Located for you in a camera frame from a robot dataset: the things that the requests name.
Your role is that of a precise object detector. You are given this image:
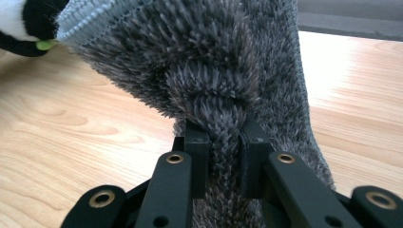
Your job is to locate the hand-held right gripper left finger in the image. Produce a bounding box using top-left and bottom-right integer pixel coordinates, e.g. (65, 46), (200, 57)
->
(172, 118), (211, 200)

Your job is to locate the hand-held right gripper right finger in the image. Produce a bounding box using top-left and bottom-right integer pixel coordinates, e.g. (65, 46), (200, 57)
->
(239, 115), (276, 200)

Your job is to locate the grey fluffy cloth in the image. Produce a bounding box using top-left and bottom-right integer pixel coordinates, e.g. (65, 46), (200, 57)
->
(56, 0), (337, 228)

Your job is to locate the panda plush toy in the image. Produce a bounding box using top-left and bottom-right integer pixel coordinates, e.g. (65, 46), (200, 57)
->
(0, 0), (70, 59)

